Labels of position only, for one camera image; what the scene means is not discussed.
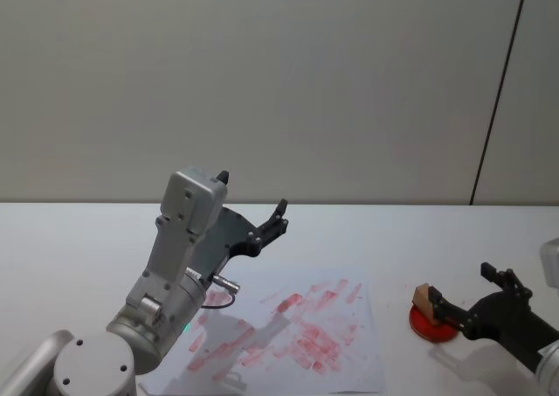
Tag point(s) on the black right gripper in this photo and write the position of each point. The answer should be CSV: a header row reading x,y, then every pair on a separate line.
x,y
506,321

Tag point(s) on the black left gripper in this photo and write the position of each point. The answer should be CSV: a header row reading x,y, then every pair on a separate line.
x,y
227,234

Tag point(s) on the small wooden stamp block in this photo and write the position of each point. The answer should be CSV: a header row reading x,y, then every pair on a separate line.
x,y
421,300

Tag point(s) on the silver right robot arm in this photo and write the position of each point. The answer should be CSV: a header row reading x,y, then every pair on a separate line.
x,y
551,260

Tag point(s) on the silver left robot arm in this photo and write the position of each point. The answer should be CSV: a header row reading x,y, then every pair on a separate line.
x,y
174,247

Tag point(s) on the round red ink pad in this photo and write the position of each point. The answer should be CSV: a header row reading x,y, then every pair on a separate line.
x,y
430,332

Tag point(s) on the white paper with red marks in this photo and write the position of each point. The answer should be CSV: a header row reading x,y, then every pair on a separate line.
x,y
305,348

